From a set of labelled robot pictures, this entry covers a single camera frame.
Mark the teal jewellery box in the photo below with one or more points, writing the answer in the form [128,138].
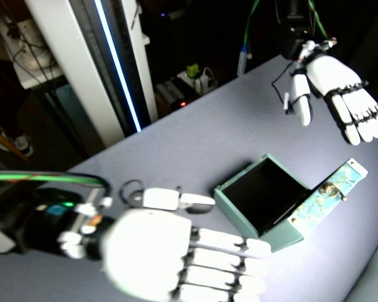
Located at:
[233,201]

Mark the black device with red light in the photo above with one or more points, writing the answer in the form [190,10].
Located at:
[171,94]

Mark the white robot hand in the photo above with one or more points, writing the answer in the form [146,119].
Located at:
[148,245]
[330,75]

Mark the green plug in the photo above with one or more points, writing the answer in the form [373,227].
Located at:
[192,70]

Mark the white black shoe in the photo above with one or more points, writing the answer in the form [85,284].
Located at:
[24,145]

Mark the grey table cloth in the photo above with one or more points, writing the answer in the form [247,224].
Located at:
[208,141]

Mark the white column with blue light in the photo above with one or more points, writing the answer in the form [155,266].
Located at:
[82,63]

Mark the white power strip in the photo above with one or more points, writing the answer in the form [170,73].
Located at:
[192,83]

